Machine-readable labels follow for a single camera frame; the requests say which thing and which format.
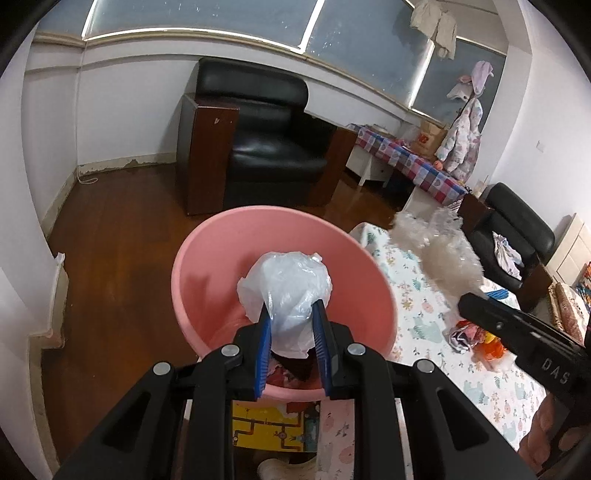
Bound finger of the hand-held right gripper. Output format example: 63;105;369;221
458;292;546;366

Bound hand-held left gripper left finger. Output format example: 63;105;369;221
55;302;274;480

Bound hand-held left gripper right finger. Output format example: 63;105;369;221
311;299;539;480

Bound white plastic bag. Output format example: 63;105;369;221
237;250;333;360

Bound pink plastic basin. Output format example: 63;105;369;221
171;206;398;401

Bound colourful cloth items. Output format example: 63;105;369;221
449;322;482;355

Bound red crumpled wrapper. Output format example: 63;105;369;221
267;350;324;394

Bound crumpled light cloth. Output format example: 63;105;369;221
493;233;526;278

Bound yellow printed board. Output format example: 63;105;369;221
231;401;320;452

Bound clear plastic wrap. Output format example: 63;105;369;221
390;208;486;296

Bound floral bear tablecloth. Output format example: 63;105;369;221
348;222;550;455

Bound pink floral cloth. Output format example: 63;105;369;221
318;399;357;480

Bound black leather armchair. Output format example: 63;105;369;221
176;58;356;217
457;182;556;301

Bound beige wooden headboard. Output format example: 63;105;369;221
547;213;591;289

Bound white boot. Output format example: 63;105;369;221
256;456;319;480

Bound floral puffer jacket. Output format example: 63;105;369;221
435;98;484;180

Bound checked tablecloth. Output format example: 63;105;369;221
353;124;469;204

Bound white side table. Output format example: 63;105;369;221
345;143;393;188

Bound cardboard box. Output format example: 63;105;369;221
410;119;448;158

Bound white hanging hat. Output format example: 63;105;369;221
446;76;472;101

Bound pink hanging jacket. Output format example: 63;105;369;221
470;60;495;95

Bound beige hanging garment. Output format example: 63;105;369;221
410;0;459;60

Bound large window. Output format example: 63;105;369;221
34;0;509;124

